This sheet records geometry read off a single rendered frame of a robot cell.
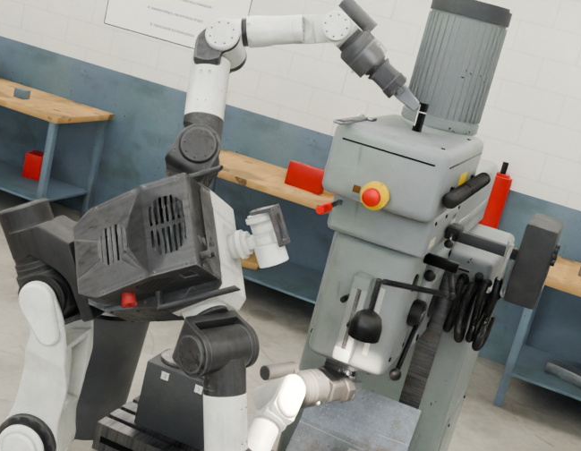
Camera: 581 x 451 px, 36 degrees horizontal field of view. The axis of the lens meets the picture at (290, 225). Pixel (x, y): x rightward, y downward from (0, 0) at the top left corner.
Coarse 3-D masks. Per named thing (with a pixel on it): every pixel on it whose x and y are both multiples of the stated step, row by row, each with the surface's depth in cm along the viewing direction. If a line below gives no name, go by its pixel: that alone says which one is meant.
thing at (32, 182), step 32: (0, 96) 667; (32, 96) 699; (0, 160) 747; (32, 160) 711; (96, 160) 714; (224, 160) 639; (256, 160) 668; (32, 192) 680; (64, 192) 701; (288, 192) 589; (320, 192) 608; (288, 288) 610; (576, 288) 532; (512, 352) 554; (544, 352) 612; (544, 384) 553; (576, 384) 562
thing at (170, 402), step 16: (160, 368) 239; (176, 368) 240; (144, 384) 242; (160, 384) 240; (176, 384) 238; (192, 384) 237; (144, 400) 242; (160, 400) 241; (176, 400) 239; (192, 400) 237; (144, 416) 243; (160, 416) 241; (176, 416) 240; (192, 416) 238; (160, 432) 242; (176, 432) 241; (192, 432) 239
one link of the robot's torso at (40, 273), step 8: (24, 272) 198; (32, 272) 197; (40, 272) 197; (48, 272) 197; (56, 272) 198; (24, 280) 198; (32, 280) 198; (40, 280) 197; (48, 280) 197; (56, 280) 197; (64, 280) 199; (56, 288) 197; (64, 288) 198; (56, 296) 196; (64, 296) 197; (72, 296) 200; (64, 304) 198; (72, 304) 199; (64, 312) 199; (72, 312) 201
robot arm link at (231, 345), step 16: (208, 336) 179; (224, 336) 182; (240, 336) 184; (224, 352) 180; (240, 352) 183; (224, 368) 182; (240, 368) 183; (208, 384) 183; (224, 384) 182; (240, 384) 183
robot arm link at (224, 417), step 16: (208, 400) 183; (224, 400) 182; (240, 400) 183; (208, 416) 183; (224, 416) 182; (240, 416) 183; (208, 432) 184; (224, 432) 182; (240, 432) 183; (208, 448) 184; (224, 448) 182; (240, 448) 183
